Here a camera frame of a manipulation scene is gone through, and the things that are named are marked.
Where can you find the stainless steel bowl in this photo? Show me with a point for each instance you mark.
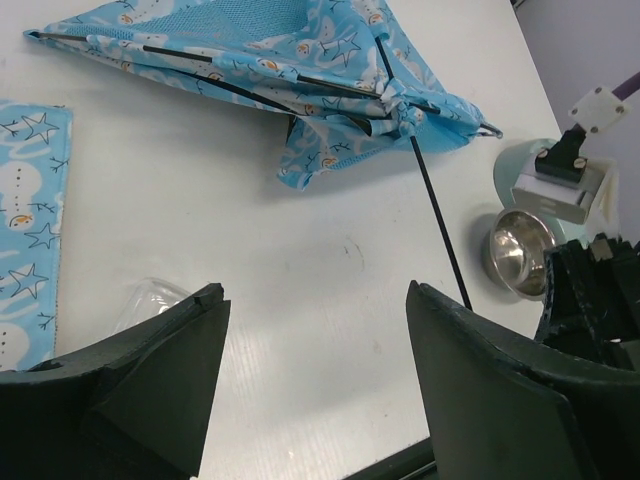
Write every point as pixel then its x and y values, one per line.
pixel 513 253

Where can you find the blue snowman tent mat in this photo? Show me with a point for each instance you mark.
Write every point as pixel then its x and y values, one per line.
pixel 35 152

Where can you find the blue snowman pet tent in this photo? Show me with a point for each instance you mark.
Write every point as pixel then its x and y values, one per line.
pixel 332 39

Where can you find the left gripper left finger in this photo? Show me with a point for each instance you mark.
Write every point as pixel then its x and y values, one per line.
pixel 135 405

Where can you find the thin black tent pole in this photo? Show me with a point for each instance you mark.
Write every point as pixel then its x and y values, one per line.
pixel 252 63

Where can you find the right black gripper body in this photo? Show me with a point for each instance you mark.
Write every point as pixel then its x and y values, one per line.
pixel 591 301

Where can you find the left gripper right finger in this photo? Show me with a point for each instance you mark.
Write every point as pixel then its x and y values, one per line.
pixel 502 406

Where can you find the clear plastic water bottle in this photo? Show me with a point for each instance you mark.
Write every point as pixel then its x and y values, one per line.
pixel 151 297

